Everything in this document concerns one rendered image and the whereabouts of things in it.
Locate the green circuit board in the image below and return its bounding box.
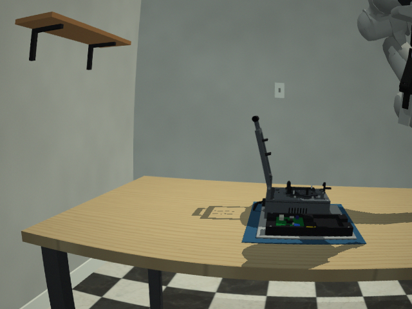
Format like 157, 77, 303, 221
276, 214, 304, 226

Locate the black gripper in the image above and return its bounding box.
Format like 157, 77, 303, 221
398, 48, 412, 126

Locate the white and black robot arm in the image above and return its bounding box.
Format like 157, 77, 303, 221
357, 0, 412, 81

